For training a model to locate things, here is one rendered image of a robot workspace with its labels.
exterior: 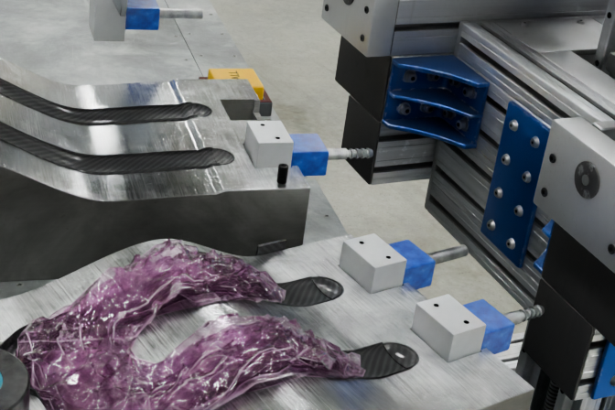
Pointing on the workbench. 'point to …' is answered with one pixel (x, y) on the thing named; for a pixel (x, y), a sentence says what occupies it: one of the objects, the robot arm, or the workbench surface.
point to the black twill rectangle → (271, 247)
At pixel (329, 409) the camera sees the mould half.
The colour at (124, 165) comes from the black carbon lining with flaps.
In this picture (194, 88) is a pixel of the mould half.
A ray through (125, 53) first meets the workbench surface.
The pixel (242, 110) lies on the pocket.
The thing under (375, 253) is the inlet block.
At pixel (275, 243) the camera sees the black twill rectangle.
